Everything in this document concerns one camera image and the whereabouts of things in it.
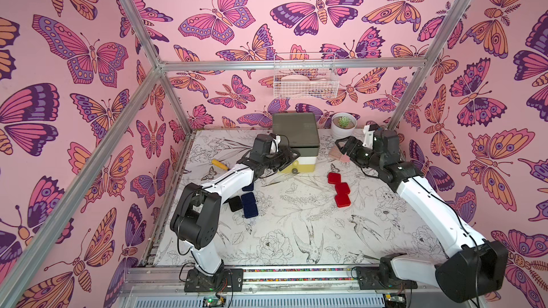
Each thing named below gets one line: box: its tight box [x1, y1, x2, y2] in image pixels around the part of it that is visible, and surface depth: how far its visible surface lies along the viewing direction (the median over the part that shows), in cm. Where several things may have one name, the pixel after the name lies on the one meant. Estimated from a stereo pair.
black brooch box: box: [228, 195, 243, 212], surface depth 94 cm
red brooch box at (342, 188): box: [334, 181, 351, 195], surface depth 98 cm
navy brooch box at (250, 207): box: [241, 198, 259, 219], surface depth 94 cm
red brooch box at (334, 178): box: [327, 171, 342, 185], surface depth 102 cm
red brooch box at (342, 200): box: [334, 193, 352, 208], surface depth 94 cm
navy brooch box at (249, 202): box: [240, 191, 258, 211], surface depth 94 cm
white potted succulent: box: [331, 111, 358, 139], surface depth 111 cm
